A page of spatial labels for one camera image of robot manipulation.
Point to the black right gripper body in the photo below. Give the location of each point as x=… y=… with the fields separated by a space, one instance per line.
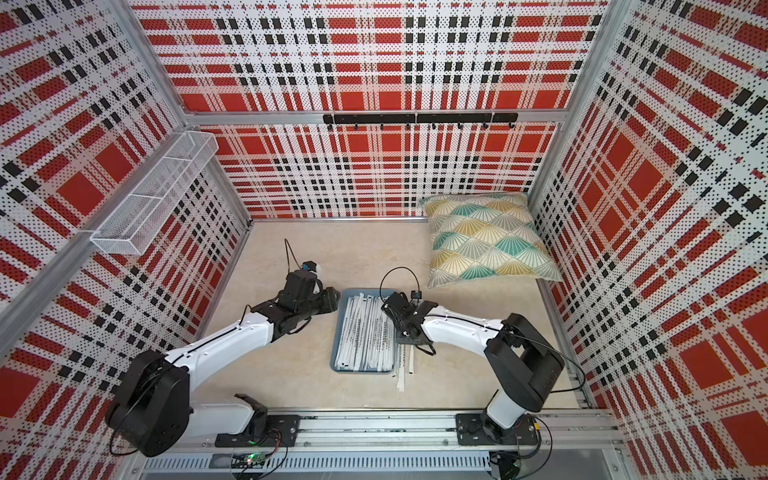
x=401 y=338

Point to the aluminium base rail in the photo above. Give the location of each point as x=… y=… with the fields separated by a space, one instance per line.
x=553 y=444

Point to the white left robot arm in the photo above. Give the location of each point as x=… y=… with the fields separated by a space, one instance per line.
x=154 y=408

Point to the blue storage box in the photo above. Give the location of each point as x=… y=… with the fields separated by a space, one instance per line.
x=370 y=293

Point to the black hook rail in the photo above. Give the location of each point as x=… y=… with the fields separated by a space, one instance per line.
x=420 y=118

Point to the white straw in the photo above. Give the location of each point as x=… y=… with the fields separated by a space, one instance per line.
x=411 y=360
x=401 y=368
x=375 y=341
x=360 y=326
x=348 y=338
x=387 y=353

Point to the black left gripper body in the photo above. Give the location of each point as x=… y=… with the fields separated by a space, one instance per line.
x=324 y=302

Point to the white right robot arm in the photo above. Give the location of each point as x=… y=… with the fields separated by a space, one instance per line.
x=524 y=363

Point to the geometric patterned cushion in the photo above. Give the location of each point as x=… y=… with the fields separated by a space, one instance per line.
x=481 y=236

